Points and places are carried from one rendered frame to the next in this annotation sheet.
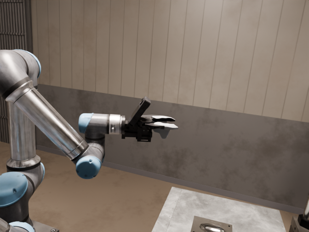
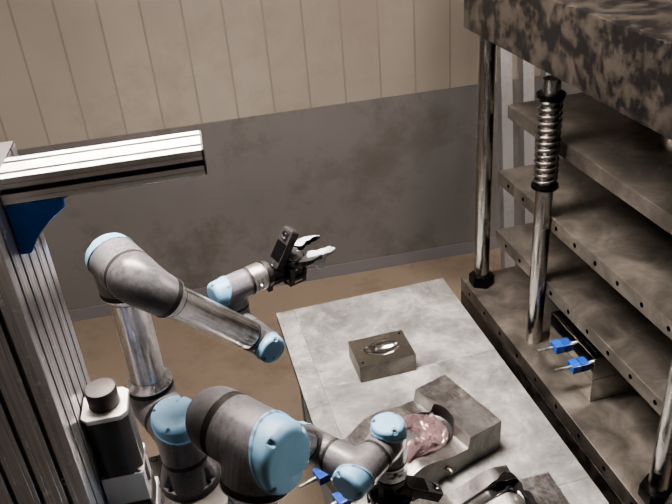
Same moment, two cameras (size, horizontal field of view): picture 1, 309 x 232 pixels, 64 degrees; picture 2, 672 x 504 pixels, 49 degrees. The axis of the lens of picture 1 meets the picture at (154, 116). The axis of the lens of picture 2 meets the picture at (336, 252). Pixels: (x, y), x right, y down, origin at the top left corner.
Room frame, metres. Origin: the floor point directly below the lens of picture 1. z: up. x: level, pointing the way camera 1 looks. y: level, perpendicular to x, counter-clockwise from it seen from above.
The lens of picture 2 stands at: (-0.66, 0.72, 2.46)
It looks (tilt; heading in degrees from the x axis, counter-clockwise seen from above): 30 degrees down; 333
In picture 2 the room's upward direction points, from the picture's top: 5 degrees counter-clockwise
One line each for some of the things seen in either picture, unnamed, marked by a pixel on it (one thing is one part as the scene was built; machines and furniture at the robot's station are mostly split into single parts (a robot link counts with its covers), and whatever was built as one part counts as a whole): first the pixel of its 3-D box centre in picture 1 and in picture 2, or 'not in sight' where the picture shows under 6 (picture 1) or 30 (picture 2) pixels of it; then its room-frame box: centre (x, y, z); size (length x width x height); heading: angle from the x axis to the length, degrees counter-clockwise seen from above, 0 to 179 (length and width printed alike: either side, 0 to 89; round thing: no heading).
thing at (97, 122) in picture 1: (94, 124); (231, 289); (0.89, 0.22, 1.43); 0.11 x 0.08 x 0.09; 97
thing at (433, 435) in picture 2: not in sight; (406, 436); (0.66, -0.15, 0.90); 0.26 x 0.18 x 0.08; 92
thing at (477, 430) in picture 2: not in sight; (406, 444); (0.67, -0.15, 0.86); 0.50 x 0.26 x 0.11; 92
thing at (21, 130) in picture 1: (21, 126); (138, 337); (0.86, 0.48, 1.41); 0.15 x 0.12 x 0.55; 7
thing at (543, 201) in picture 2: not in sight; (539, 265); (0.89, -0.86, 1.10); 0.05 x 0.05 x 1.30
